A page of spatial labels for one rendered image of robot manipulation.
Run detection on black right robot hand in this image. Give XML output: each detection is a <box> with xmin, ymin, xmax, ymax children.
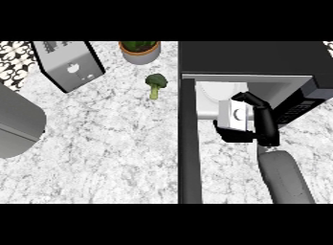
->
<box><xmin>213</xmin><ymin>91</ymin><xmax>283</xmax><ymax>147</ymax></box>

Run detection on black microwave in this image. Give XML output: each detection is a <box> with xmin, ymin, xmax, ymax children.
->
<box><xmin>178</xmin><ymin>40</ymin><xmax>333</xmax><ymax>126</ymax></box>

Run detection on white milk carton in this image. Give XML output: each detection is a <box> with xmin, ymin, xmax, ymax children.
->
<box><xmin>216</xmin><ymin>99</ymin><xmax>256</xmax><ymax>132</ymax></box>

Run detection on white microwave turntable plate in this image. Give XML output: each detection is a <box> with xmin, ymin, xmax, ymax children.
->
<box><xmin>194</xmin><ymin>81</ymin><xmax>249</xmax><ymax>105</ymax></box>

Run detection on green broccoli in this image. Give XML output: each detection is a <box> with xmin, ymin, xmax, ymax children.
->
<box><xmin>144</xmin><ymin>73</ymin><xmax>169</xmax><ymax>100</ymax></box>

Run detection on potted plant in grey pot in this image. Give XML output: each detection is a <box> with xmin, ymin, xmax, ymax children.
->
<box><xmin>117</xmin><ymin>40</ymin><xmax>162</xmax><ymax>66</ymax></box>

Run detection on dark grey microwave door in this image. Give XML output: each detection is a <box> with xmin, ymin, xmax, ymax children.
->
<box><xmin>176</xmin><ymin>78</ymin><xmax>203</xmax><ymax>205</ymax></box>

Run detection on silver toaster with black sides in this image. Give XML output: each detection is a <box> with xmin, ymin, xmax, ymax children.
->
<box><xmin>29</xmin><ymin>40</ymin><xmax>107</xmax><ymax>94</ymax></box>

